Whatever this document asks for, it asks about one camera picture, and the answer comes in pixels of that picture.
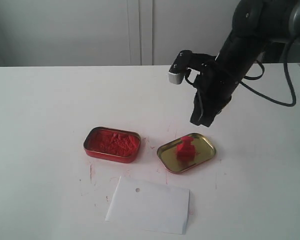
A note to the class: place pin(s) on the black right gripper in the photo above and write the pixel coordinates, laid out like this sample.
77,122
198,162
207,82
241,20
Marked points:
215,83

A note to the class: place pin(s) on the white cabinet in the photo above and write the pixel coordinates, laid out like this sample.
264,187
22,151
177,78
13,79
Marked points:
110,32

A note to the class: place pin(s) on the red ink pad tin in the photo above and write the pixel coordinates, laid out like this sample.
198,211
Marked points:
111,144

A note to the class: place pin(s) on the white paper card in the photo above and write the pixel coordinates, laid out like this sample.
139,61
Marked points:
150,206

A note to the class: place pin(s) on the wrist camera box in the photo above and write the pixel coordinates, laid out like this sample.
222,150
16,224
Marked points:
179,67

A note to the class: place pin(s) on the gold tin lid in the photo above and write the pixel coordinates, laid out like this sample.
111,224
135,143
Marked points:
205,151

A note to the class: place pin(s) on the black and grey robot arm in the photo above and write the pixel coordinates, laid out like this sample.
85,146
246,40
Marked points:
255,24

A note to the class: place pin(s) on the red stamp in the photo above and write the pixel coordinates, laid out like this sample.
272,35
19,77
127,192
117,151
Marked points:
186,151

